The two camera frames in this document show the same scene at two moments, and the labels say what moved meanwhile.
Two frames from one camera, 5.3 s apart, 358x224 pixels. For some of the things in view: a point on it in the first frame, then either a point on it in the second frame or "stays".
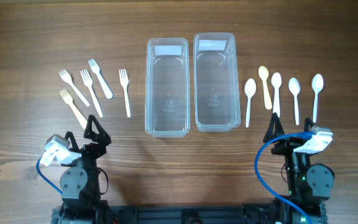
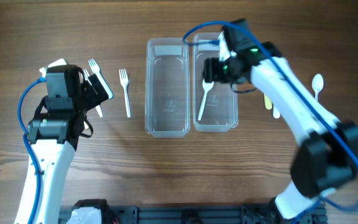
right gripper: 289,147 to 210,70
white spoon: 317,84 stays
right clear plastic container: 216,86 stays
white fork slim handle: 87,82 stays
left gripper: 87,148 to 89,90
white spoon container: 250,88 to 207,86
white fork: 124,82 stays
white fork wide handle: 95,68 stays
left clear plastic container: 167,88 stays
